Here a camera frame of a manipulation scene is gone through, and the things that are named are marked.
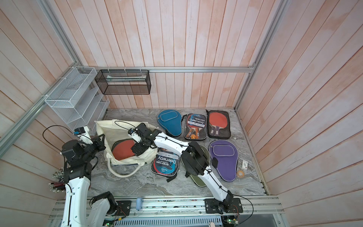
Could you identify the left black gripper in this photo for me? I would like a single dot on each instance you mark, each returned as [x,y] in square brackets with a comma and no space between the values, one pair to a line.
[99,143]

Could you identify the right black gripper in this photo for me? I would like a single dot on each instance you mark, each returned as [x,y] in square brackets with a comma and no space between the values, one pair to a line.
[137,146]

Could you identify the cream canvas tote bag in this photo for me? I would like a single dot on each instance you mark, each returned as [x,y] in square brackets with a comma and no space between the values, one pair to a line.
[114,131]

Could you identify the black red paddle set case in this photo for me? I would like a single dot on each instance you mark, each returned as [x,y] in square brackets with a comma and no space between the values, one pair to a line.
[122,149]

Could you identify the teal paddle cover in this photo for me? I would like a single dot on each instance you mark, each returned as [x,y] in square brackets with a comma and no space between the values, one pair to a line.
[171,122]

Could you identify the Deerway paddle set clear case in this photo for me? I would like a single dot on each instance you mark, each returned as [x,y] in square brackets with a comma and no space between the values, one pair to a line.
[195,127]

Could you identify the green paddle cover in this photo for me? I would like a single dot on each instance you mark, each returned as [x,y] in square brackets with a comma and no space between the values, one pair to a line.
[196,179]

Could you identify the red paddle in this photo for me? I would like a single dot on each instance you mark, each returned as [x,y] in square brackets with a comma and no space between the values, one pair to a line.
[218,125]

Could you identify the purple paddle cover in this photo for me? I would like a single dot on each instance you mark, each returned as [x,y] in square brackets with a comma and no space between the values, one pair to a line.
[224,157]

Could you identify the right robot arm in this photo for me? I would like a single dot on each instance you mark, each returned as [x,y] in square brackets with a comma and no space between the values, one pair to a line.
[193,157]

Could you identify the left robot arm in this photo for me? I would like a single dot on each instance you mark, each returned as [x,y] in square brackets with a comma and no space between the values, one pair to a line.
[77,176]

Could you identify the small white card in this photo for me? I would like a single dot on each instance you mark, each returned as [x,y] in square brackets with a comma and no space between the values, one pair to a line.
[245,165]

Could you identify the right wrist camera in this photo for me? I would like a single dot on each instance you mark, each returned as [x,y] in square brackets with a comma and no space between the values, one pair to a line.
[135,134]

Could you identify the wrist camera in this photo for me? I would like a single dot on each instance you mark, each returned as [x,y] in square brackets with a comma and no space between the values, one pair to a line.
[135,134]
[83,134]

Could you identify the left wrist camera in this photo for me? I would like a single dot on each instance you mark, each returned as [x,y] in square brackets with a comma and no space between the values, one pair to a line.
[83,134]

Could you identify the white wire mesh shelf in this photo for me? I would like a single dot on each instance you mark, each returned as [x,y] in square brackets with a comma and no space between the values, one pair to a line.
[75,102]

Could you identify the black mesh wall basket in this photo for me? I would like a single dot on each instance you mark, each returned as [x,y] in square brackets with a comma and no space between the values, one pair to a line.
[124,82]

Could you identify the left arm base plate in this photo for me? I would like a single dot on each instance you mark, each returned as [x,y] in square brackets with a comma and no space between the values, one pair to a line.
[119,208]

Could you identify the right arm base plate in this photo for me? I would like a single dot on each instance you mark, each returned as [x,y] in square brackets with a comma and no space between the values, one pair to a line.
[213,206]

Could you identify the aluminium front rail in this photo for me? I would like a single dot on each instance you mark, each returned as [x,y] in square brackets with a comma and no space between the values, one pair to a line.
[185,211]

